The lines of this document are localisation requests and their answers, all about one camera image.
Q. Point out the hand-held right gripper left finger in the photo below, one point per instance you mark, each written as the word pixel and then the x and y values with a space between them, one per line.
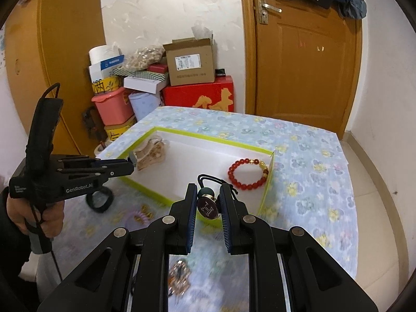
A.
pixel 191 221

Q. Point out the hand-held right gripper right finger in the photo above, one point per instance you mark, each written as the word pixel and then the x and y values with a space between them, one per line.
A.
pixel 225 221

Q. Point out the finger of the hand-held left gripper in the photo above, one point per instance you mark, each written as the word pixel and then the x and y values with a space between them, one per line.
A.
pixel 117 167

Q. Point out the clear plastic bag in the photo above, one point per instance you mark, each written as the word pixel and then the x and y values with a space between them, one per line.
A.
pixel 151 156

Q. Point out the black wristband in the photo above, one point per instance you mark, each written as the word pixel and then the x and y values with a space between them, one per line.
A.
pixel 97 208

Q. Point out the gold hair clip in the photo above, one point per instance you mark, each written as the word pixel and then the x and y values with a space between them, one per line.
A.
pixel 143 216

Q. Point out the rhinestone hair clip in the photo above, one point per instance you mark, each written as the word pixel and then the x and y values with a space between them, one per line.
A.
pixel 178 276

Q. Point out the white box with green rim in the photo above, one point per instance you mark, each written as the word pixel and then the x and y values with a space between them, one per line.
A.
pixel 195 159

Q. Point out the person's left hand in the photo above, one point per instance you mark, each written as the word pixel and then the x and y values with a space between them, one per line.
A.
pixel 53 217

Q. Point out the white tape roll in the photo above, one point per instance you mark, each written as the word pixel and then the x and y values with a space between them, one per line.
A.
pixel 100 149

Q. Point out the yellow round tin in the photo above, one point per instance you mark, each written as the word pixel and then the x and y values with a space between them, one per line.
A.
pixel 117 131

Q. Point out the pink plastic bin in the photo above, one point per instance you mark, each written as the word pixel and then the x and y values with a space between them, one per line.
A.
pixel 113 110

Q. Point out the light blue roll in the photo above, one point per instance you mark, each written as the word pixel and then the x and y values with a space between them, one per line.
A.
pixel 143 107

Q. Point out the yellow tin with black fence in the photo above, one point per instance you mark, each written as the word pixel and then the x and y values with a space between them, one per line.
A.
pixel 104 86

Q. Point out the wooden wardrobe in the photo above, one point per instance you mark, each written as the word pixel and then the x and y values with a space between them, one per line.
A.
pixel 65 55

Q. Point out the flat white box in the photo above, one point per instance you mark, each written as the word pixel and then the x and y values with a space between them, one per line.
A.
pixel 143 84

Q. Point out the floral blue tablecloth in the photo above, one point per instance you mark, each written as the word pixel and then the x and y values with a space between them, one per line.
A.
pixel 308 185

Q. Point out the green striped box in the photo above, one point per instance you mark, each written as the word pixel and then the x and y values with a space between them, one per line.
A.
pixel 152 75

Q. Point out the blue and white box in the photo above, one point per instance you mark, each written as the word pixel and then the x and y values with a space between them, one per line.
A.
pixel 110 63

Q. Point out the large red gift box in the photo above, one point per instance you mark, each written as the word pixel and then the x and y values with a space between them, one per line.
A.
pixel 188 96

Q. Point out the large white paper roll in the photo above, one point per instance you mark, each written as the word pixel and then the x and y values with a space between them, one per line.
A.
pixel 100 53

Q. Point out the small dark red box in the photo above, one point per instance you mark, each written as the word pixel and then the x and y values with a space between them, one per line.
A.
pixel 159 68

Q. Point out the bag of beige pieces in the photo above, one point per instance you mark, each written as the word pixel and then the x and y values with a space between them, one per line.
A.
pixel 143 57

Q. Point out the brown cardboard box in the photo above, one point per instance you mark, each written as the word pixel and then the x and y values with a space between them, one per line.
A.
pixel 191 68

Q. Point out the small black object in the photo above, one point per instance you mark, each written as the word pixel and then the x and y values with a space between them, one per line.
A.
pixel 220 72

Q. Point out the wooden door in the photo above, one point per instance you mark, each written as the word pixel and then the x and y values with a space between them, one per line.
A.
pixel 302 71

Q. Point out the dark blue cloth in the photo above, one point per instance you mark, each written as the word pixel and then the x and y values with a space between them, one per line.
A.
pixel 352 5

